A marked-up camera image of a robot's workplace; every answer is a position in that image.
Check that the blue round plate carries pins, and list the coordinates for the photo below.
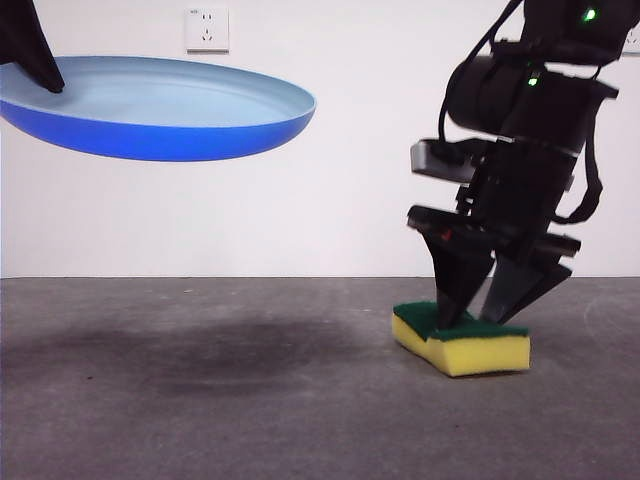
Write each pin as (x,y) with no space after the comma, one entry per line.
(175,110)

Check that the yellow sponge with green pad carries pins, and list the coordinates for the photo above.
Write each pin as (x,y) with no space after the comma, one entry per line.
(480,352)

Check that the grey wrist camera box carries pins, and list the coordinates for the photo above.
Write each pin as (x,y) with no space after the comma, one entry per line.
(435,160)

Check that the white wall socket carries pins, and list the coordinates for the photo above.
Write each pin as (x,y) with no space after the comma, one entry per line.
(635,42)
(207,30)

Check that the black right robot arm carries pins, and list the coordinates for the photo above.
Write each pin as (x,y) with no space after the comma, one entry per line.
(500,95)

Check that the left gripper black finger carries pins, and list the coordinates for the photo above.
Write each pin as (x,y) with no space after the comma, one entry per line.
(30,50)

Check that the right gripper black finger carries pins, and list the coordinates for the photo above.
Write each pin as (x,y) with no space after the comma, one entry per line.
(515,290)
(457,280)

